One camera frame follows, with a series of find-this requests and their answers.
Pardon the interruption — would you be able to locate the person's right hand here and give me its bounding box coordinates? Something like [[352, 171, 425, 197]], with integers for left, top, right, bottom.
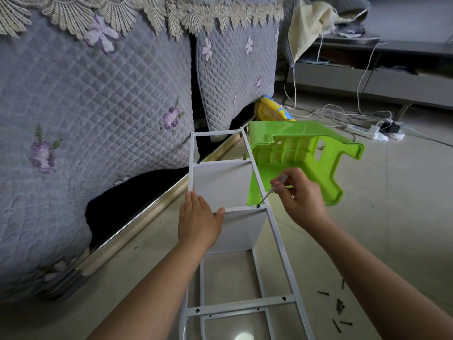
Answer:
[[270, 167, 332, 234]]

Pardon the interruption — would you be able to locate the person's left hand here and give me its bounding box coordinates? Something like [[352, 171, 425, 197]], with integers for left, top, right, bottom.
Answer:
[[177, 190, 226, 255]]

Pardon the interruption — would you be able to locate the white wooden board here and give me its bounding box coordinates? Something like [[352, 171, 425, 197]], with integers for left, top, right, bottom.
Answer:
[[192, 158, 253, 210], [205, 206, 269, 254]]

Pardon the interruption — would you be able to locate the white metal frame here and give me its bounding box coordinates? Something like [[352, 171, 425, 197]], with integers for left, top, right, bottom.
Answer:
[[198, 251, 277, 340], [178, 126, 316, 340]]

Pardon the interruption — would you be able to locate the person's left forearm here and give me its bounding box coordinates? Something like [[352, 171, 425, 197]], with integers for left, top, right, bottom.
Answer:
[[88, 240, 210, 340]]

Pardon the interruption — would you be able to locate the person's right forearm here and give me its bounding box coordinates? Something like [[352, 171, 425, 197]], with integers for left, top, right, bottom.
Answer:
[[311, 216, 453, 340]]

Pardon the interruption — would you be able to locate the green plastic stool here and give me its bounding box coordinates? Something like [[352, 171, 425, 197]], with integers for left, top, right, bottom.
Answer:
[[245, 120, 366, 207]]

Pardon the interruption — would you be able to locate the long white power strip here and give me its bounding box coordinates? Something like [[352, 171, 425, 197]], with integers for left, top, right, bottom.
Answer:
[[344, 121, 380, 139]]

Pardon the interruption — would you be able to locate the yellow plastic basket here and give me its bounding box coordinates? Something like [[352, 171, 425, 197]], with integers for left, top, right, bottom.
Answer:
[[255, 95, 296, 123]]

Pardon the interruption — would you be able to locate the pile of black screws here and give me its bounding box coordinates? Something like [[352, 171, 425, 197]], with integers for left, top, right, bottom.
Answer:
[[316, 278, 355, 333]]

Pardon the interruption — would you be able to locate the white power strip with plugs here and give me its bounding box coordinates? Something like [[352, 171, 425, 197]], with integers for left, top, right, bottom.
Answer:
[[378, 119, 406, 142]]

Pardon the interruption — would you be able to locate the grey marble TV cabinet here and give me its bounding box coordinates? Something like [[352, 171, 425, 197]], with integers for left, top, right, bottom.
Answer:
[[283, 35, 453, 114]]

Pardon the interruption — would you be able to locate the grey textured furniture cover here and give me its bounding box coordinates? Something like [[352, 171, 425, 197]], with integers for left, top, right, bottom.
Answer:
[[0, 0, 285, 302]]

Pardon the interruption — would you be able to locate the pile of pale cloth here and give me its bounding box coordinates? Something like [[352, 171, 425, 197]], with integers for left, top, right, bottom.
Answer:
[[286, 0, 369, 64]]

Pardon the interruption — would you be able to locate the chrome metal base rail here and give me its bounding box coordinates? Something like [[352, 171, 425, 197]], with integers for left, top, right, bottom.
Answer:
[[39, 131, 245, 302]]

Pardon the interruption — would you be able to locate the tangle of white cables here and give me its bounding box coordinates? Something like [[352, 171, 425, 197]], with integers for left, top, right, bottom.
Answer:
[[283, 32, 404, 142]]

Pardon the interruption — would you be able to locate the long dark cable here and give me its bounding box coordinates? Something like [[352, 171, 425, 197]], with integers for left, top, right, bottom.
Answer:
[[403, 127, 453, 148]]

